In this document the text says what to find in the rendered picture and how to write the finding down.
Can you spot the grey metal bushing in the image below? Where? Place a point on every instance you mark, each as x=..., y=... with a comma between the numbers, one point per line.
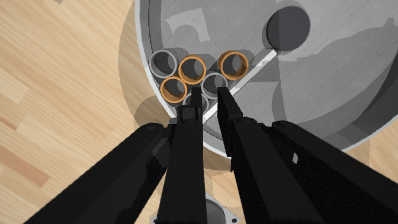
x=154, y=68
x=212, y=94
x=204, y=106

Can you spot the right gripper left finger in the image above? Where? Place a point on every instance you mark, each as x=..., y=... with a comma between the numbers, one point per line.
x=116, y=189

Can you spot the bronze bushing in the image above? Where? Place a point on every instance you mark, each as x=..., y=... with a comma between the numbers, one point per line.
x=242, y=70
x=190, y=80
x=168, y=96

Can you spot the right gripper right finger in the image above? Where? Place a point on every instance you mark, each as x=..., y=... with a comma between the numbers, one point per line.
x=333, y=186

